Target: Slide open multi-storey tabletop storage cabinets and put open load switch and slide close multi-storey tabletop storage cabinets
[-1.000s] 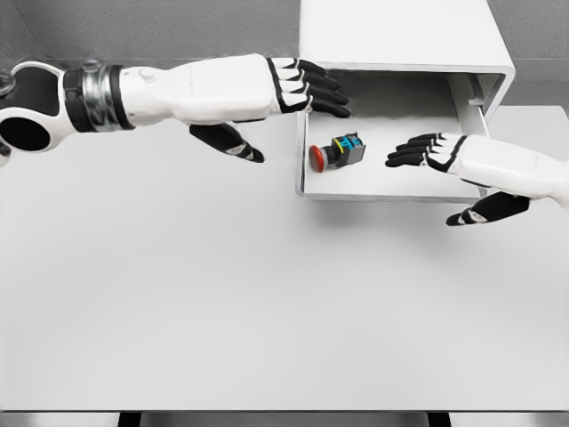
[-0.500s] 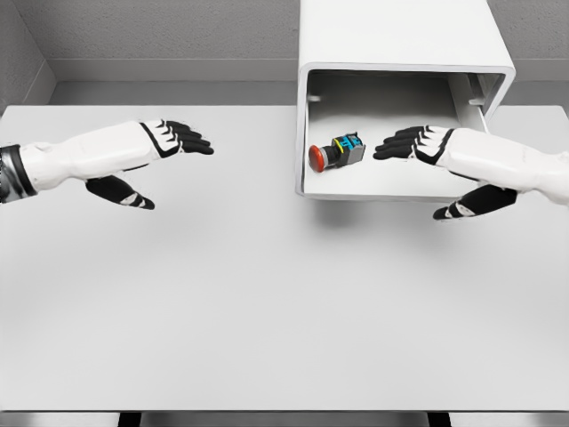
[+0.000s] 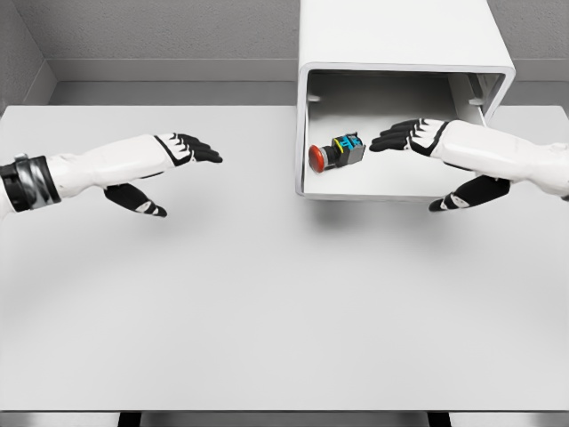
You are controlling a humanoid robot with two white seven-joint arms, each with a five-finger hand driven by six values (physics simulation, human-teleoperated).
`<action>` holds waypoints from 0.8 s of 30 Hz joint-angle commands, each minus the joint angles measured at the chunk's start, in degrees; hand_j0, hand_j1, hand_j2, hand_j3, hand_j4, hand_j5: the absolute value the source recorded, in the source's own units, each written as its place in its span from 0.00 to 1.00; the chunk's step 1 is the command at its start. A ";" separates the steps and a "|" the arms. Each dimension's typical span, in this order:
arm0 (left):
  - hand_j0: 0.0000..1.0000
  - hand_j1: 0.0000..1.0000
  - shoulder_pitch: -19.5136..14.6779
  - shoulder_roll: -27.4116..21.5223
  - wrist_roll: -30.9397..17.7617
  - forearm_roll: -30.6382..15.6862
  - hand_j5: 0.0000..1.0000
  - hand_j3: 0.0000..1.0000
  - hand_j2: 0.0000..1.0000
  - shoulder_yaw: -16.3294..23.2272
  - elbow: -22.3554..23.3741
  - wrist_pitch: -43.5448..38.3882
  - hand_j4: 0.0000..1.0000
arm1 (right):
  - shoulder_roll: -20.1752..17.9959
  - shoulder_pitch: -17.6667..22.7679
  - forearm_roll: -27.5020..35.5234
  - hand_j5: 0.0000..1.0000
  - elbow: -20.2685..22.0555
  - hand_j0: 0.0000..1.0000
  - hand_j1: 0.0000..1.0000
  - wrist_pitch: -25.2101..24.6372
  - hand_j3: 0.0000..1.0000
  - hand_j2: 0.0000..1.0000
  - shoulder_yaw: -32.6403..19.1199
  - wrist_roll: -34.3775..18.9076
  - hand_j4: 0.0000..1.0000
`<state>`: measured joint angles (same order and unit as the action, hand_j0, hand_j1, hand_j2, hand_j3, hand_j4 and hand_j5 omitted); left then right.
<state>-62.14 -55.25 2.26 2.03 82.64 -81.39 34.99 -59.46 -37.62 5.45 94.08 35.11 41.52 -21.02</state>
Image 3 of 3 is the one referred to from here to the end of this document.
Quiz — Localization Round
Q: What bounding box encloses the white tabletop storage cabinet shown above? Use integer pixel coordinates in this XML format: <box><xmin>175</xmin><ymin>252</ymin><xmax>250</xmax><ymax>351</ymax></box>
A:
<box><xmin>297</xmin><ymin>0</ymin><xmax>517</xmax><ymax>130</ymax></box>

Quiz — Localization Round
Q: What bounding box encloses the white cabinet drawer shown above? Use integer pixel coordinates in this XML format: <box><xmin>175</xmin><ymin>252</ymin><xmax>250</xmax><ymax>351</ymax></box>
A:
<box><xmin>295</xmin><ymin>67</ymin><xmax>490</xmax><ymax>202</ymax></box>

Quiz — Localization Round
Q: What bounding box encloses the red button load switch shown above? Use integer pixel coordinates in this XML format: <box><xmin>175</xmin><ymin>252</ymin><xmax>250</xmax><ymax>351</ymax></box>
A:
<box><xmin>308</xmin><ymin>132</ymin><xmax>367</xmax><ymax>173</ymax></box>

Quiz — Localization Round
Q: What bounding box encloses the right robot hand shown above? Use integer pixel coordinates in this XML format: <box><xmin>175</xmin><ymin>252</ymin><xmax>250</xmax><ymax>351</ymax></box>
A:
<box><xmin>368</xmin><ymin>117</ymin><xmax>531</xmax><ymax>214</ymax></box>

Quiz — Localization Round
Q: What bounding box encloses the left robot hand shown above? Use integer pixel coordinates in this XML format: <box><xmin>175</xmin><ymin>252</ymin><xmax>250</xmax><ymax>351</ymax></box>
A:
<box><xmin>84</xmin><ymin>132</ymin><xmax>224</xmax><ymax>219</ymax></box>

